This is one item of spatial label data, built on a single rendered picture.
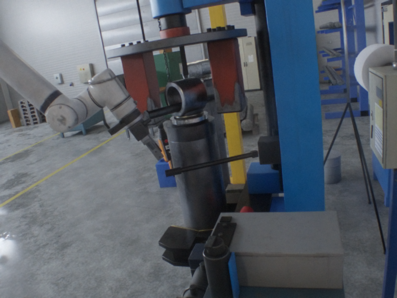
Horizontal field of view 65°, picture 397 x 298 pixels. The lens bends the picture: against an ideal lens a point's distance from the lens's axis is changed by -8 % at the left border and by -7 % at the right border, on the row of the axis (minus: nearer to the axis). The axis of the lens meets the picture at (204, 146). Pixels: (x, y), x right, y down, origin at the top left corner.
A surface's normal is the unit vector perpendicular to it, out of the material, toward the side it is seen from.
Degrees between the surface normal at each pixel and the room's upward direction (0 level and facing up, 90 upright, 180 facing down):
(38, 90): 74
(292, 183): 90
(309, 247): 0
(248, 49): 90
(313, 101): 90
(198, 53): 90
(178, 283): 0
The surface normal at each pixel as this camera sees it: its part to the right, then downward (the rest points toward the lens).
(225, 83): -0.29, 0.32
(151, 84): 0.95, -0.05
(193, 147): 0.02, 0.29
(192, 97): 0.63, 0.18
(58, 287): -0.15, -0.94
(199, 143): 0.28, 0.24
